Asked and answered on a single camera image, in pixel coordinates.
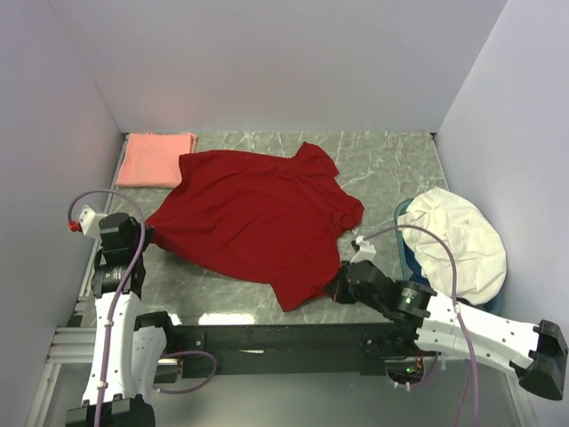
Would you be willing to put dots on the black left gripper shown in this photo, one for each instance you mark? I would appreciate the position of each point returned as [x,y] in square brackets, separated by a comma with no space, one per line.
[148,236]

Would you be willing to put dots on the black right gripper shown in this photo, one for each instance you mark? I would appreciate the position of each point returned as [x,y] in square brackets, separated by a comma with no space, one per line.
[339,293]

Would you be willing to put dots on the red t shirt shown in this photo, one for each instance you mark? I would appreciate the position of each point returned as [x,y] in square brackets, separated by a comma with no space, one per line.
[260,218]

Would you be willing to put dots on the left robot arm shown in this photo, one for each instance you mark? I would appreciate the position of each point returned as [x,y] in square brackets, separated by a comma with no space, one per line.
[128,345]

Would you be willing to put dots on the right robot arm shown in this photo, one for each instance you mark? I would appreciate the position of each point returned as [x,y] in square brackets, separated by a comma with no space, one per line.
[536,354]

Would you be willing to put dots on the blue plastic basket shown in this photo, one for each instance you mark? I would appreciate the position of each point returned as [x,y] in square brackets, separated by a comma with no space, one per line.
[411,269]

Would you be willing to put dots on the black base beam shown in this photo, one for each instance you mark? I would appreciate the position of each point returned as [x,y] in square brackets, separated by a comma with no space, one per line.
[363,348]

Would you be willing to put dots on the folded pink t shirt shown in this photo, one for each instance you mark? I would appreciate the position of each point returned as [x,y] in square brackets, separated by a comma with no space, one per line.
[151,160]

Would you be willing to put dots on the white crumpled t shirt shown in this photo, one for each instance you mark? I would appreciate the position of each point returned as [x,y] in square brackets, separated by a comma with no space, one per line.
[476,246]

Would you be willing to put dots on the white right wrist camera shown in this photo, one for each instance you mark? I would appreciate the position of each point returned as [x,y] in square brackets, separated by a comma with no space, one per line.
[364,250]

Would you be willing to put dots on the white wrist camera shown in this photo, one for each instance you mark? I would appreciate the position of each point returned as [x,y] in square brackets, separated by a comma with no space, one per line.
[364,250]
[88,222]

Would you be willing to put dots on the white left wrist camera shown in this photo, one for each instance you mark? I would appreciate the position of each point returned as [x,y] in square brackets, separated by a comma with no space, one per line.
[88,222]

